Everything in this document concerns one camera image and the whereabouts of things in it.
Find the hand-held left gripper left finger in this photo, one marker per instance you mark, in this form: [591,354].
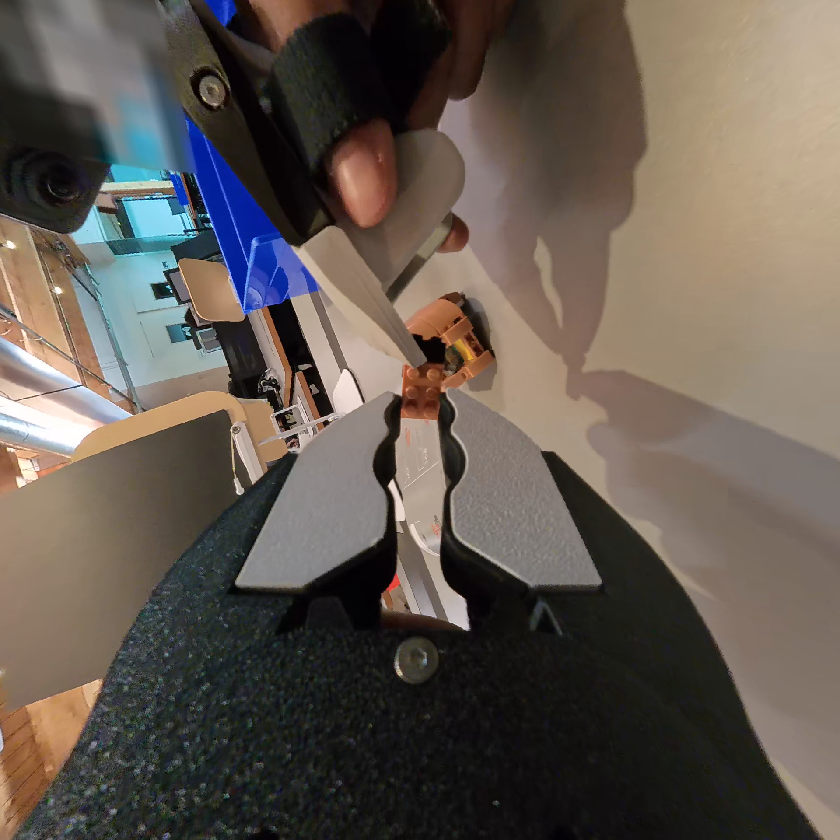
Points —
[321,512]

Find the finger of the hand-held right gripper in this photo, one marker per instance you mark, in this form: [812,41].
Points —
[354,275]

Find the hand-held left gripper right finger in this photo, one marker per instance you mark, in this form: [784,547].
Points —
[518,512]

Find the blue plastic bin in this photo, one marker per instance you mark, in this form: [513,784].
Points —
[229,229]

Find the small black brick piece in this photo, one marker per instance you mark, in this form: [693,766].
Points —
[428,346]

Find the brown brick model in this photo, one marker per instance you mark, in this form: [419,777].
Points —
[459,328]

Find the brown brick plate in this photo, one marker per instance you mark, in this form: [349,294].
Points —
[423,394]

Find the grey desk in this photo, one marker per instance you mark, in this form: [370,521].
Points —
[722,262]

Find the person's right hand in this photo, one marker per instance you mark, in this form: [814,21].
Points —
[364,177]

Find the person's left hand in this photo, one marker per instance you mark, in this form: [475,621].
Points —
[413,622]

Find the grey instruction booklet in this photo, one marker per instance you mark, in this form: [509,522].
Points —
[420,472]

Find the plywood chair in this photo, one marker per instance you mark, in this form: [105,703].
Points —
[210,289]

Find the black panel with plywood edge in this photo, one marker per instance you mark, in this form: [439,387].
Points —
[118,538]

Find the silver ventilation duct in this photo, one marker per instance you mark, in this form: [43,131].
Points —
[52,394]

